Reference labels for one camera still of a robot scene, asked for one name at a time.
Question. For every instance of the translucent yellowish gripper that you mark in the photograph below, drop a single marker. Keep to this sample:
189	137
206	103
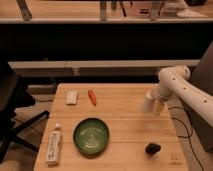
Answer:
158	107

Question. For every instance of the black eraser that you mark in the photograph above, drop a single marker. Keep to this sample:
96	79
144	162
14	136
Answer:
152	148

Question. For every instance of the green ceramic bowl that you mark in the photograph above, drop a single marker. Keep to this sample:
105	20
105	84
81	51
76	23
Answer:
91	136

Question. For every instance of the orange carrot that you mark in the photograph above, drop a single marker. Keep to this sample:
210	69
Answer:
92	97

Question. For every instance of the white tube with cap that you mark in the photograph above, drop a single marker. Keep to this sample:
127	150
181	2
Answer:
54	146

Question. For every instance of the black office chair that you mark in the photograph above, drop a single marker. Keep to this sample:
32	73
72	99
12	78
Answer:
13	94

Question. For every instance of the wooden shelf rail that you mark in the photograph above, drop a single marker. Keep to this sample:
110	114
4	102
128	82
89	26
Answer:
95	68

